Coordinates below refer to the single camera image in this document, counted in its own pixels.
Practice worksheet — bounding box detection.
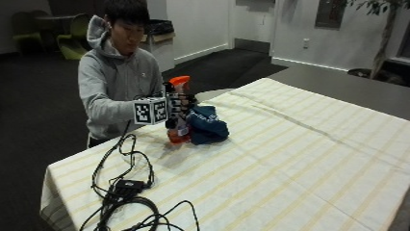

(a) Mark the white bin with black bag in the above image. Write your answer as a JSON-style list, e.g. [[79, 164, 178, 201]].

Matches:
[[139, 18, 177, 73]]

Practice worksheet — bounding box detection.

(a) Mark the orange spray bottle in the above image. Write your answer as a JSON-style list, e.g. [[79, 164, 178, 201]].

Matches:
[[166, 75, 191, 144]]

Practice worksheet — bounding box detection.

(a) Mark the cream striped tablecloth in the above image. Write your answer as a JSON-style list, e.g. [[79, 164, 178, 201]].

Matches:
[[38, 77, 410, 231]]

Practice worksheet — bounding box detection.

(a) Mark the dark wall panel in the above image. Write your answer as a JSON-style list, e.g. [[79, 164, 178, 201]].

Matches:
[[314, 0, 348, 31]]

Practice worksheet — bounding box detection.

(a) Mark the dark plant pot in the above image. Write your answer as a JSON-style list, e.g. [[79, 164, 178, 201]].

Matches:
[[346, 67, 407, 87]]

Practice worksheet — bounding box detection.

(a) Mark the dark round table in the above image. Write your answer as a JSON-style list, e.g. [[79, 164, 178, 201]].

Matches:
[[33, 13, 79, 24]]

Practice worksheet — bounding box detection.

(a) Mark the dark blue cloth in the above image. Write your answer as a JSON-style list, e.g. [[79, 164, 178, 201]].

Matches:
[[186, 104, 230, 145]]

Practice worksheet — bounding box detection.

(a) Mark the bundle of black cables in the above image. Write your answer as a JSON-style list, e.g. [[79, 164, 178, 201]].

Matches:
[[78, 192, 201, 231]]

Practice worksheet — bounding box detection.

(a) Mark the white cube with black markers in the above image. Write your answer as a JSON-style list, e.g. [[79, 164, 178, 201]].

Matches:
[[131, 96, 169, 126]]

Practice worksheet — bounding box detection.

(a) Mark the the person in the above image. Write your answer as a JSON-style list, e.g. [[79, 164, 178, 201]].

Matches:
[[77, 0, 166, 149]]

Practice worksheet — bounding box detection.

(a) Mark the small black hub box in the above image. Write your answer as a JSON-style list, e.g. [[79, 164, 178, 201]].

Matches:
[[114, 179, 146, 193]]

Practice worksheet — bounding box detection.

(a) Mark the thin black glove cable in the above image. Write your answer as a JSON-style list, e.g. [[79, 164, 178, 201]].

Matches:
[[89, 119, 155, 199]]

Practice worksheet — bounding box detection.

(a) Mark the indoor tree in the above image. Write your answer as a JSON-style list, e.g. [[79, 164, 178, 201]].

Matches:
[[346, 0, 410, 80]]

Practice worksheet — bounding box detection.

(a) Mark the green chair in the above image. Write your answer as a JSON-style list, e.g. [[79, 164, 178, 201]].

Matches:
[[54, 13, 91, 61], [10, 10, 49, 50]]

